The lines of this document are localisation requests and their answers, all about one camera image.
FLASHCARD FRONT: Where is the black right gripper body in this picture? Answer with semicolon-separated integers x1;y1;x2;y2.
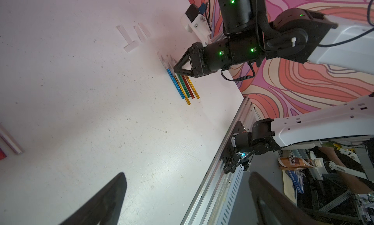
190;35;263;78

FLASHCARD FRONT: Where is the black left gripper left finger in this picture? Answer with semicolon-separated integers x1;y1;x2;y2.
62;172;127;225

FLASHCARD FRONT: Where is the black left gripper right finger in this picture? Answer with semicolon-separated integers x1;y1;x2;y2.
248;172;322;225

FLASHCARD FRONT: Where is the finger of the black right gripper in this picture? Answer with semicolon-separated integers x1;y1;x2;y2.
173;46;193;72
174;69;195;78

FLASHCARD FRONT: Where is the clear protective cap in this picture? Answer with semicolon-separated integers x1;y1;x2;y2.
124;41;139;53
138;23;151;38
117;26;132;44
134;26;146;43

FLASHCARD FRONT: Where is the silver carving knife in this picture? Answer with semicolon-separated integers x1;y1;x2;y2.
1;125;24;155

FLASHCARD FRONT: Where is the blue carving knife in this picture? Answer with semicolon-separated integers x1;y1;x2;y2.
157;51;185;99

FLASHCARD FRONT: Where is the dark red carving knife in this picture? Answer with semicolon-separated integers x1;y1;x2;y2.
182;75;195;99

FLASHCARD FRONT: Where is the green carving knife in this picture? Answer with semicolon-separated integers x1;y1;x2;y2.
177;74;191;98

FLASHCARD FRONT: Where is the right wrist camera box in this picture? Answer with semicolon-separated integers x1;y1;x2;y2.
180;4;212;47

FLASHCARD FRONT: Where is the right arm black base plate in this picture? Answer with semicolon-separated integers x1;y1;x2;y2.
221;121;246;171

